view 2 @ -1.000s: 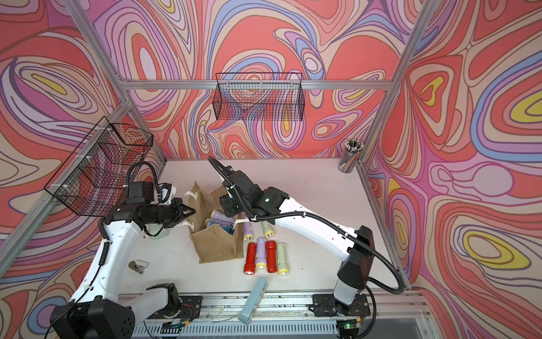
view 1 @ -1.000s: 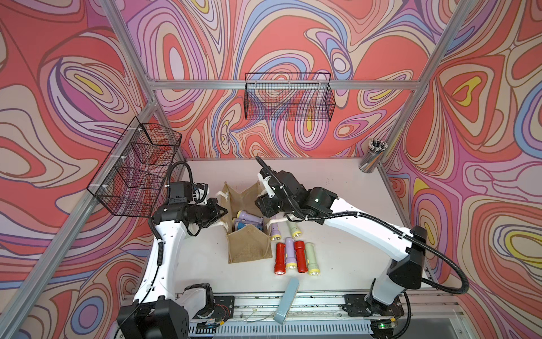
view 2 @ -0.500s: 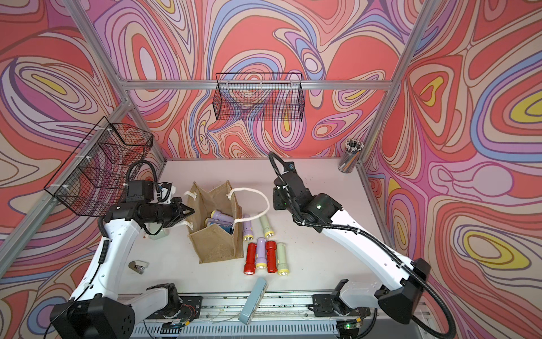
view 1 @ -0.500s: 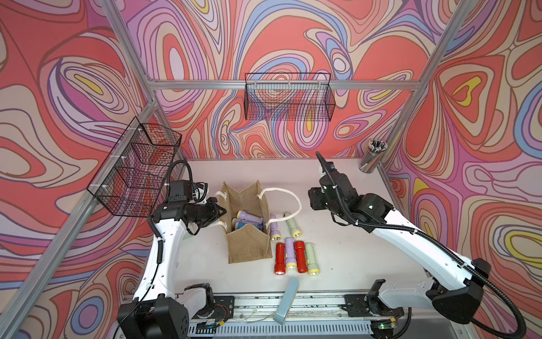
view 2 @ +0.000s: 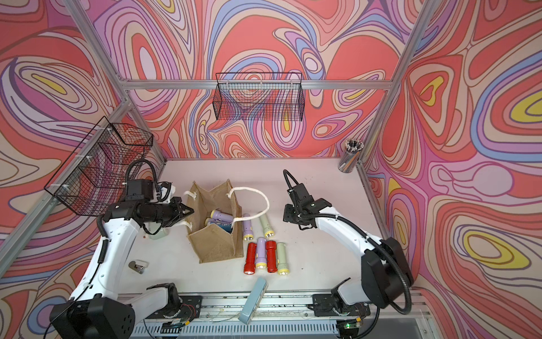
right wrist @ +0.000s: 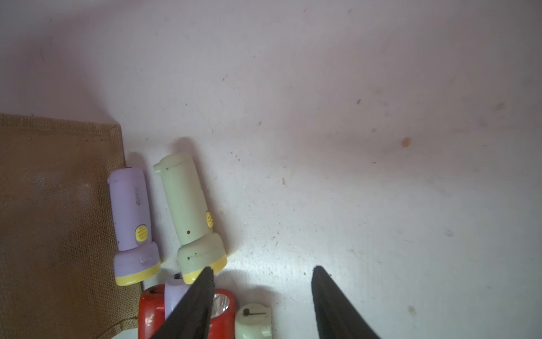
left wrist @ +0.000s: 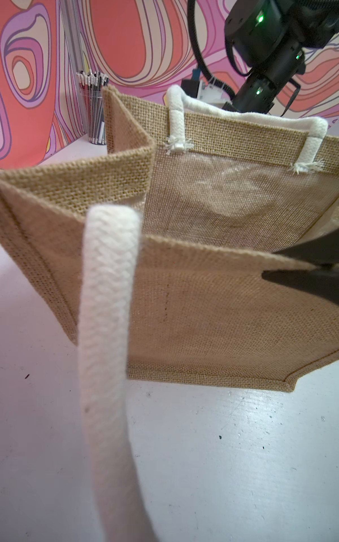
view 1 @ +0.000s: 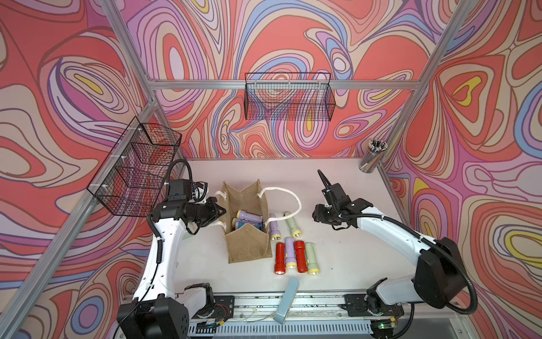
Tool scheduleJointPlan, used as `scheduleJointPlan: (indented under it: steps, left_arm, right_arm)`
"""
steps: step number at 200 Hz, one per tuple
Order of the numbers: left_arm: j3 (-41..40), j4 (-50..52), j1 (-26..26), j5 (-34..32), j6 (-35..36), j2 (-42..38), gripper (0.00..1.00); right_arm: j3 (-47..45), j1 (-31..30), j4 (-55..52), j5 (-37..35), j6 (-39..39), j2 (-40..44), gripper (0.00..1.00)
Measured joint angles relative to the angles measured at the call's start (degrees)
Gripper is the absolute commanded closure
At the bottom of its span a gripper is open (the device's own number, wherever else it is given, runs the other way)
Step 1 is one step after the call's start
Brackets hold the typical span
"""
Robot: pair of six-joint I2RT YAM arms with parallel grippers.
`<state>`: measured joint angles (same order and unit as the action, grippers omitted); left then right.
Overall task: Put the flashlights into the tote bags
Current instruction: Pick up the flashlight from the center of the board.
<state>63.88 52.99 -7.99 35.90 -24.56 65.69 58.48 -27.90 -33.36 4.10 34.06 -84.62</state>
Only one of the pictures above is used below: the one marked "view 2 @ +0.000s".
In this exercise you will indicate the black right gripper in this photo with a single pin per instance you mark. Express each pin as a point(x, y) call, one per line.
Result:
point(287, 215)

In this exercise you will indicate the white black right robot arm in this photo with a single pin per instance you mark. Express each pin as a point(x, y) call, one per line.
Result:
point(386, 278)

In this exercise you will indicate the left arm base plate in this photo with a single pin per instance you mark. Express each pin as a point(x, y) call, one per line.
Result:
point(190, 308)

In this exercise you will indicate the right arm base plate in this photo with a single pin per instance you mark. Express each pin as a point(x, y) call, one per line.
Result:
point(330, 305)

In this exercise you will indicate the black wire basket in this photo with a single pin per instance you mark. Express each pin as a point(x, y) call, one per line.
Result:
point(94, 175)
point(253, 96)

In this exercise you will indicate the red flashlight lower left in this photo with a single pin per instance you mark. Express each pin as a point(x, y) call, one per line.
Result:
point(249, 266)

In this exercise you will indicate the red flashlight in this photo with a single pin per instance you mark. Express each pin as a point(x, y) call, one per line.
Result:
point(249, 266)
point(271, 255)

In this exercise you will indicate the purple flashlight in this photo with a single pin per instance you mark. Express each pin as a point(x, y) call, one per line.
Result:
point(247, 230)
point(261, 256)
point(222, 217)

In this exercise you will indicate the brown burlap tote bag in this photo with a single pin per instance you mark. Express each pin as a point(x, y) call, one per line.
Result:
point(209, 241)

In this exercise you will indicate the black wire basket back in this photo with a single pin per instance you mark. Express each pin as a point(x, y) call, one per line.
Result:
point(253, 96)

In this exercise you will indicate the green flashlight row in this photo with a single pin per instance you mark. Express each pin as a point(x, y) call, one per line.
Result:
point(268, 231)
point(282, 263)

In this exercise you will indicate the pale green small object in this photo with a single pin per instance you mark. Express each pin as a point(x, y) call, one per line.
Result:
point(163, 232)

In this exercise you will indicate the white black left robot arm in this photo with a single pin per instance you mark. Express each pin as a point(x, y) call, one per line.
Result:
point(94, 310)

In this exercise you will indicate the grey blue rectangular block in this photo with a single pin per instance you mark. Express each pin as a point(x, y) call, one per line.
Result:
point(253, 301)

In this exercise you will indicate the small grey metal object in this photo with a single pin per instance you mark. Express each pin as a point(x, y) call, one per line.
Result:
point(138, 266)

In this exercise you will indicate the black wire basket left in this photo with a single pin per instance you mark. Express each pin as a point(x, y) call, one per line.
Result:
point(94, 175)

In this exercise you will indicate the red flashlight lower middle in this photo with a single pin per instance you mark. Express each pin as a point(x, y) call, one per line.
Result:
point(271, 255)

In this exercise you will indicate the blue flashlight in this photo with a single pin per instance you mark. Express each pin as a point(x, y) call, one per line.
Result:
point(224, 226)

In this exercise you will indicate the silver metal pen cup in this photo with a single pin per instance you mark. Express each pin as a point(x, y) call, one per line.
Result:
point(350, 157)

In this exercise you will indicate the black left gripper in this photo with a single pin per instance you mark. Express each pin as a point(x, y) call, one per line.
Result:
point(178, 215)

